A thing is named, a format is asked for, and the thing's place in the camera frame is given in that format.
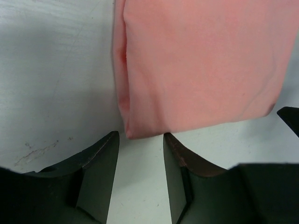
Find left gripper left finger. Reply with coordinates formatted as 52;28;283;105
0;131;120;224

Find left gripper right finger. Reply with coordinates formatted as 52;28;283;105
163;133;299;224

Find pink t shirt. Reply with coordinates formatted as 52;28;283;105
113;0;299;139

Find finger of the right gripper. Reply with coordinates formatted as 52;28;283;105
277;106;299;137

